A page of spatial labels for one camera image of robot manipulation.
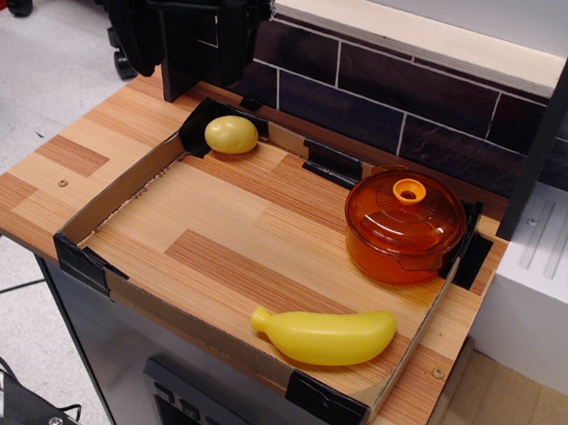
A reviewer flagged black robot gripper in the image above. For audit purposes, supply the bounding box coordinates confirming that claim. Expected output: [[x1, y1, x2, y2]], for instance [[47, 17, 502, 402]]
[[95, 0, 275, 79]]

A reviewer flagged orange transparent pot lid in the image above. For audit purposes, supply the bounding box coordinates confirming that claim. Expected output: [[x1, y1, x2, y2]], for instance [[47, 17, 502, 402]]
[[345, 170, 466, 256]]

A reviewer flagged orange transparent plastic pot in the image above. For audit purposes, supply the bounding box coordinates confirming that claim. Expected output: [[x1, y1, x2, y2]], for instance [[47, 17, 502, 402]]
[[345, 166, 465, 286]]

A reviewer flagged black office chair base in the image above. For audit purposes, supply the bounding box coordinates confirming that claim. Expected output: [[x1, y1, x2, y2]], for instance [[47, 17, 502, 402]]
[[107, 26, 138, 80]]

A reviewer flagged cardboard fence with black tape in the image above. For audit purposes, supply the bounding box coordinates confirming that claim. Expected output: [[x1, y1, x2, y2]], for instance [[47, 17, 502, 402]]
[[52, 99, 503, 425]]

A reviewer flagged yellow toy potato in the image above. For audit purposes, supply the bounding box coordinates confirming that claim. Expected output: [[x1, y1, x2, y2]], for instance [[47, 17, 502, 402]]
[[204, 116, 258, 155]]

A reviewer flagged yellow toy banana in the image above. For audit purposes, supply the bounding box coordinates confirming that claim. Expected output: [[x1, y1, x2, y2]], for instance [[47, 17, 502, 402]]
[[251, 306, 397, 366]]

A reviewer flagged grey toy oven front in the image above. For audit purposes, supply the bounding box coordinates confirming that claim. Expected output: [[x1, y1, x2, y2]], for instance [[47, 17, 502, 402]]
[[143, 359, 250, 425]]

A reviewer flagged white toy sink unit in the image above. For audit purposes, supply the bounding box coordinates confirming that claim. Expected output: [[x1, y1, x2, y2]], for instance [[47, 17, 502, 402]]
[[470, 184, 568, 396]]

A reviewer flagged black vertical post left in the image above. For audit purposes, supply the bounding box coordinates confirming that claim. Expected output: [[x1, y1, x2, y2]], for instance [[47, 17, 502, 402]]
[[161, 11, 220, 103]]

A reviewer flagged dark grey post right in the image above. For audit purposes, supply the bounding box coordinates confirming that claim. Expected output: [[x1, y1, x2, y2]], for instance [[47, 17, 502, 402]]
[[496, 57, 568, 240]]

